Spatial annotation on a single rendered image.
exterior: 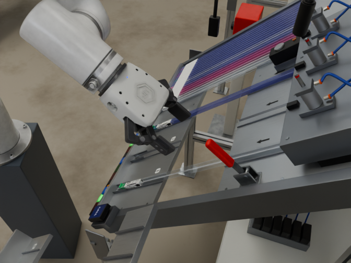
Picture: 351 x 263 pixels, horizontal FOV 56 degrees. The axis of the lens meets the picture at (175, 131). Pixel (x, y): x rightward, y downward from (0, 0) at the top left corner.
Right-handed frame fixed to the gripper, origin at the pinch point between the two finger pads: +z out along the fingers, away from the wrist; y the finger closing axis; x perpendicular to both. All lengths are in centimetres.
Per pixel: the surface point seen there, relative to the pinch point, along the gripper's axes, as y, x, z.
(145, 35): 178, 137, -9
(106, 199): -3.9, 33.7, 3.8
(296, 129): -3.3, -21.3, 8.7
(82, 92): 99, 144, -18
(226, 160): -6.7, -10.1, 6.4
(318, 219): 16, 8, 54
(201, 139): 60, 61, 37
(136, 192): -2.6, 23.7, 6.8
